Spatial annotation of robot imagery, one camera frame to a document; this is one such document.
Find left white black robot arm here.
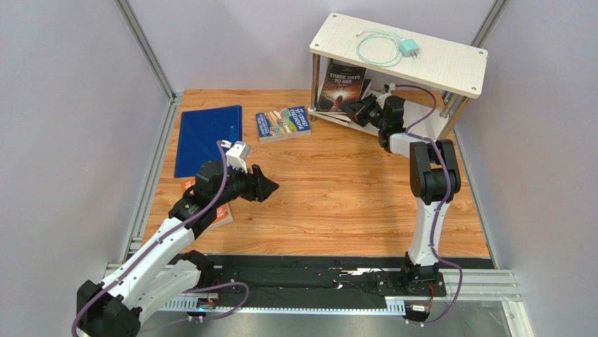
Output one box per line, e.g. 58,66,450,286
71,161,279,336

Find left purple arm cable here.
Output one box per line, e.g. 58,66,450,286
71,140,251,337

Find three days to see book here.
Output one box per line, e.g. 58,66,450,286
317,63,367,112

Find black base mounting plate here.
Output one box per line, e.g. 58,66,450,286
198,254,447,310

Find orange 78-storey treehouse book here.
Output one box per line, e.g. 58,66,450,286
181,178,234,232

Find nineteen eighty-four book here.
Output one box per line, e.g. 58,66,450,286
314,79,371,123

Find blue treehouse book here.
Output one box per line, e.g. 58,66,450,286
255,106,312,143

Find white two-tier shelf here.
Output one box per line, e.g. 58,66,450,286
308,13,489,138

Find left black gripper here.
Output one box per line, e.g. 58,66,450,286
212,159,279,208

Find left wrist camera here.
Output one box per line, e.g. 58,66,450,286
225,141,251,173

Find teal charger with cable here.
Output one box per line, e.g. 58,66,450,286
355,29,420,68

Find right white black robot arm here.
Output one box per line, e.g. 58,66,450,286
340,95,461,286

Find blue file folder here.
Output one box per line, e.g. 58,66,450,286
173,105,243,178

